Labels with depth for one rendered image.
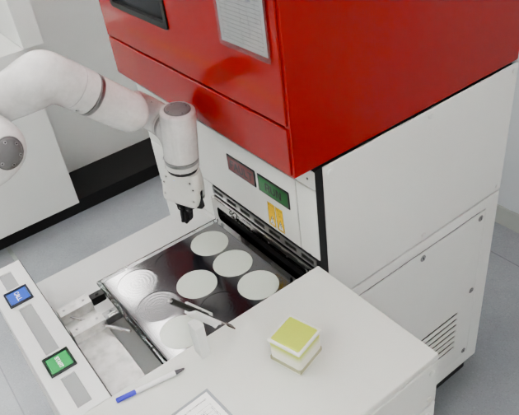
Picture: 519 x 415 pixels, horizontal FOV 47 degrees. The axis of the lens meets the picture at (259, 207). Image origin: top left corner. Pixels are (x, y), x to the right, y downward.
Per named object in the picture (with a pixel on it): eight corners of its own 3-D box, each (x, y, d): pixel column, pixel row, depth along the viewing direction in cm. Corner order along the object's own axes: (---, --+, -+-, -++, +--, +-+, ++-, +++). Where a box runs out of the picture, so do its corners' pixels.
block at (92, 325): (102, 319, 143) (99, 310, 141) (109, 327, 141) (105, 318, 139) (72, 336, 140) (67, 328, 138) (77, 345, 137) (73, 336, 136)
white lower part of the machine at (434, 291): (326, 261, 280) (316, 104, 232) (474, 366, 225) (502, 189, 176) (201, 341, 250) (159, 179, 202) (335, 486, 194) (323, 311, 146)
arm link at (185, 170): (155, 160, 142) (156, 170, 144) (187, 170, 140) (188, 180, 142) (174, 142, 148) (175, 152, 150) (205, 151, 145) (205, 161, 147)
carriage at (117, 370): (91, 308, 151) (87, 300, 149) (161, 400, 126) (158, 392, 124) (61, 324, 148) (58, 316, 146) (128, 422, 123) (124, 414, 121)
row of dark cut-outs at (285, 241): (214, 192, 169) (213, 184, 168) (318, 268, 139) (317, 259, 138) (212, 193, 169) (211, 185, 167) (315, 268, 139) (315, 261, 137)
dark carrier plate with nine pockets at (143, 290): (216, 223, 166) (216, 221, 166) (296, 286, 143) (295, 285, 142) (104, 283, 151) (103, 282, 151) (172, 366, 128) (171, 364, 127)
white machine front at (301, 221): (166, 176, 202) (139, 65, 179) (330, 304, 147) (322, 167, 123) (158, 179, 201) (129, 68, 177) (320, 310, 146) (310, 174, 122)
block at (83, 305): (89, 301, 149) (86, 292, 147) (95, 309, 146) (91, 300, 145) (58, 318, 145) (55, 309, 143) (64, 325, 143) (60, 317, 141)
